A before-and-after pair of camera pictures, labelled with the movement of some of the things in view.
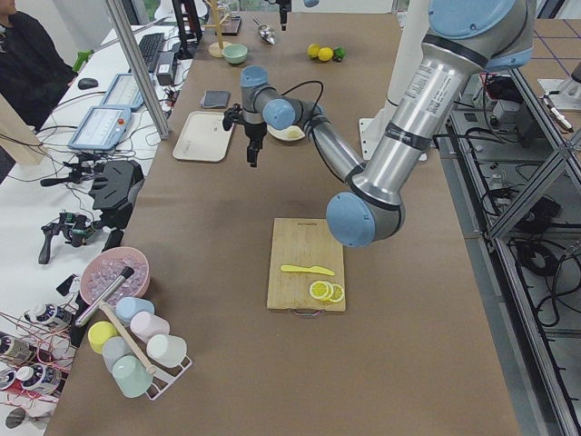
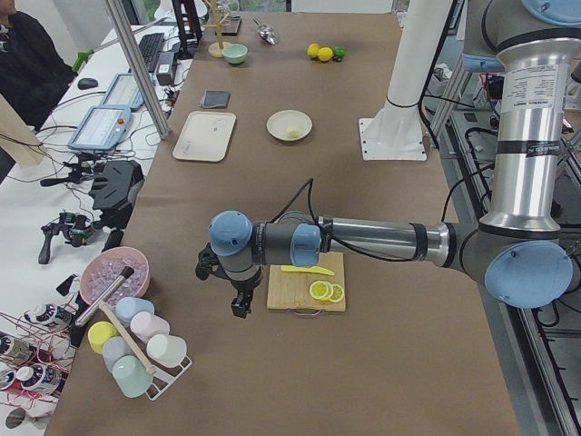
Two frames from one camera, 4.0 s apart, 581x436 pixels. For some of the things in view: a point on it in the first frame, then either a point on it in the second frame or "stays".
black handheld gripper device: (77, 227) stays
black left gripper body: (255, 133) -> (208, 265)
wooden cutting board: (304, 242) stays
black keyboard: (151, 45) stays
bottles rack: (37, 351) stays
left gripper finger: (252, 151) -> (241, 305)
